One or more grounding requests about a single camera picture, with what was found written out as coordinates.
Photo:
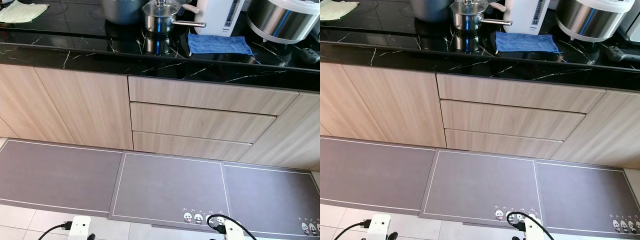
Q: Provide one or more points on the grey panda floor mat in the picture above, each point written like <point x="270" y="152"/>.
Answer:
<point x="270" y="200"/>
<point x="585" y="197"/>
<point x="165" y="187"/>
<point x="480" y="185"/>

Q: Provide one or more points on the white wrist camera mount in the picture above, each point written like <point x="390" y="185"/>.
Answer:
<point x="80" y="227"/>
<point x="380" y="227"/>
<point x="532" y="232"/>
<point x="234" y="232"/>

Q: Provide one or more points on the light green cloth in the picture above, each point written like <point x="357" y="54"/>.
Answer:
<point x="20" y="12"/>
<point x="335" y="10"/>

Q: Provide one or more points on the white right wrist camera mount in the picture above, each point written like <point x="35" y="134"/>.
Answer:
<point x="532" y="232"/>
<point x="234" y="232"/>

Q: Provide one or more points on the wooden drawer front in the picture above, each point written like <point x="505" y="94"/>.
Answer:
<point x="500" y="144"/>
<point x="520" y="92"/>
<point x="210" y="95"/>
<point x="200" y="122"/>
<point x="510" y="120"/>
<point x="190" y="146"/>

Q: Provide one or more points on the plain grey floor mat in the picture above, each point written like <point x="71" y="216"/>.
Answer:
<point x="370" y="172"/>
<point x="55" y="175"/>

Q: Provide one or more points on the blue cloth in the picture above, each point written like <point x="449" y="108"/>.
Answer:
<point x="220" y="44"/>
<point x="527" y="42"/>

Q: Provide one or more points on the white electric water boiler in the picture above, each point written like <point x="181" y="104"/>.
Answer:
<point x="215" y="17"/>
<point x="525" y="15"/>

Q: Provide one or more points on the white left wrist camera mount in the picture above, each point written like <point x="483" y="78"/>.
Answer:
<point x="80" y="227"/>
<point x="380" y="227"/>

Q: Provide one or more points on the steel white rice cooker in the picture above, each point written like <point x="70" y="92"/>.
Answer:
<point x="590" y="20"/>
<point x="280" y="22"/>

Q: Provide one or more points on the wooden cabinet door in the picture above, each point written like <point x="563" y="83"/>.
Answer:
<point x="295" y="135"/>
<point x="605" y="132"/>
<point x="85" y="107"/>
<point x="25" y="100"/>
<point x="395" y="105"/>
<point x="345" y="100"/>

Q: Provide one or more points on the small steel saucepan glass lid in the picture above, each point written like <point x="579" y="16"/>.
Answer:
<point x="160" y="22"/>
<point x="467" y="21"/>

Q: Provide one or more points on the black power plug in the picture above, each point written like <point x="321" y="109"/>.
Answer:
<point x="620" y="52"/>
<point x="310" y="54"/>

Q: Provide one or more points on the large steel pot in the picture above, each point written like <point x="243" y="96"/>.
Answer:
<point x="430" y="10"/>

